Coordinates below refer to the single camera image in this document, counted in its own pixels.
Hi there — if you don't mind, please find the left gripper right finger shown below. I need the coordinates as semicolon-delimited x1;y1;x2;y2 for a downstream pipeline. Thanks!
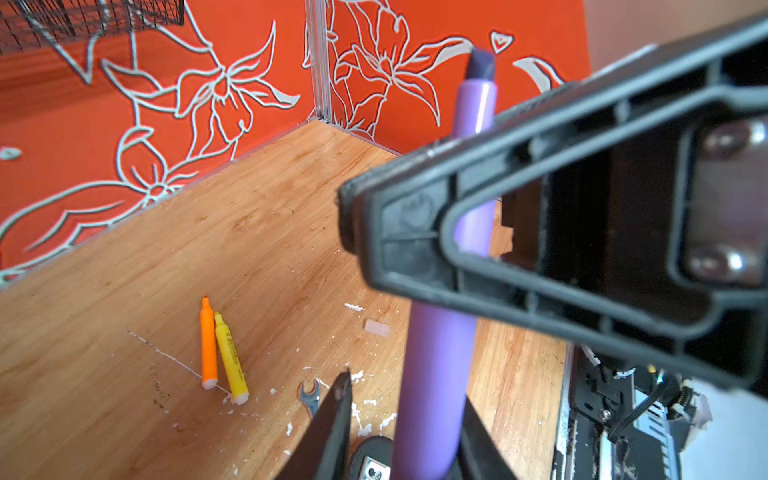
458;398;517;480

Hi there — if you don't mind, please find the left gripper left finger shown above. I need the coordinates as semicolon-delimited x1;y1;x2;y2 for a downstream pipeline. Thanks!
276;370;353;480

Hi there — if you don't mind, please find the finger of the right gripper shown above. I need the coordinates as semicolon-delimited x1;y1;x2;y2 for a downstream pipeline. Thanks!
338;13;767;388

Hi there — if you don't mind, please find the purple marker pen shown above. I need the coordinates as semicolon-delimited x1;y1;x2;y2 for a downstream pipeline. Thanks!
391;49;498;479

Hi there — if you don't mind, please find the yellow highlighter pen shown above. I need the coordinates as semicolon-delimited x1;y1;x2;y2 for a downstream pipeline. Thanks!
214;312;250;406

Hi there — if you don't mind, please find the clear pen cap middle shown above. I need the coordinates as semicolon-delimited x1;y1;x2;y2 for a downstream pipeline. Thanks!
364;319;391;337

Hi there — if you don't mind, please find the orange highlighter pen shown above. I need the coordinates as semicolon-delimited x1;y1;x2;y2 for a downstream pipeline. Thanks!
200;296;219;390

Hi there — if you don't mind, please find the black tape measure on table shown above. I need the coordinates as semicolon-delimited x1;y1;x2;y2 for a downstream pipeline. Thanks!
347;436;393;480

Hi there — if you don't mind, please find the black wire basket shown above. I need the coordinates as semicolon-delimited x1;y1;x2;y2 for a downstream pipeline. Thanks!
1;0;185;55

